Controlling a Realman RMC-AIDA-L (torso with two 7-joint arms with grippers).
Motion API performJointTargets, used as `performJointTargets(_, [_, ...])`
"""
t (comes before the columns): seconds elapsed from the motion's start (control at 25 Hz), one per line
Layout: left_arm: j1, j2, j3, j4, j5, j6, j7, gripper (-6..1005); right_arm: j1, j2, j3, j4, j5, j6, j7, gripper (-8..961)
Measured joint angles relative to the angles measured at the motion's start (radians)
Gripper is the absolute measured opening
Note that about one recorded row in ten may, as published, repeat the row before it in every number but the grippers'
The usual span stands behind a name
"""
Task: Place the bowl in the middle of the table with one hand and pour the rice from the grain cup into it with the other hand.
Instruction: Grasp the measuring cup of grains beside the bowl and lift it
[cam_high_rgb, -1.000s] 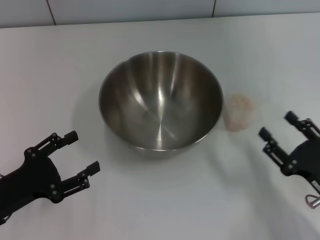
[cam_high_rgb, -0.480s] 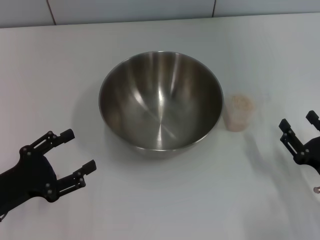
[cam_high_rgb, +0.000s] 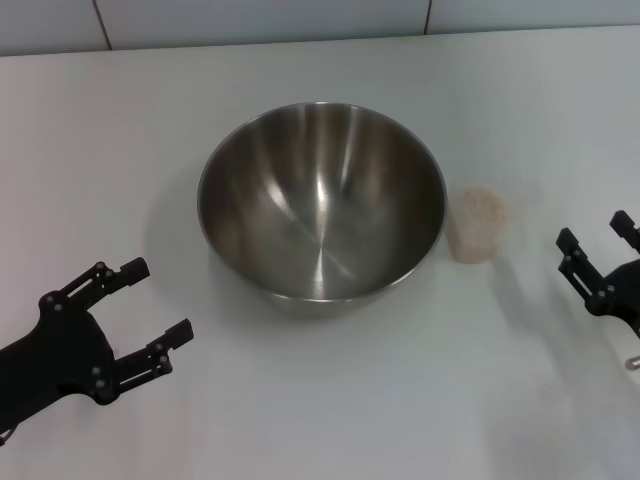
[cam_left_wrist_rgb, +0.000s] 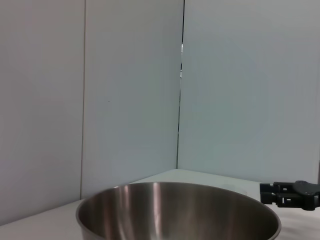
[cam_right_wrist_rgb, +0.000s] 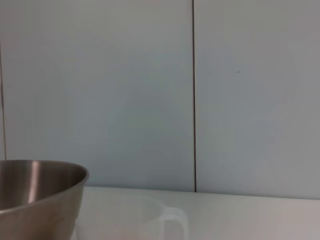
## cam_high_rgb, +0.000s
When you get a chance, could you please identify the clear plastic cup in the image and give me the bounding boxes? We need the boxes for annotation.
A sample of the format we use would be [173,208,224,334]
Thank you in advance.
[447,185,514,265]

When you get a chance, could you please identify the stainless steel mixing bowl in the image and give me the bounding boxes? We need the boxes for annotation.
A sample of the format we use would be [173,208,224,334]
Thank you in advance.
[196,101,448,321]

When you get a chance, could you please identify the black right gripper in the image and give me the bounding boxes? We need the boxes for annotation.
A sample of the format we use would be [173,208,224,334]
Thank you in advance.
[555,209,640,341]

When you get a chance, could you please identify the white rice grains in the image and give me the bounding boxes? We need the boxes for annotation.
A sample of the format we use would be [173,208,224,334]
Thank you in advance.
[449,187,512,264]

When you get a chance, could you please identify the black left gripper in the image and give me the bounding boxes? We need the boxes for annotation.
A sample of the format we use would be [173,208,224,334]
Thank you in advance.
[0,257,195,436]

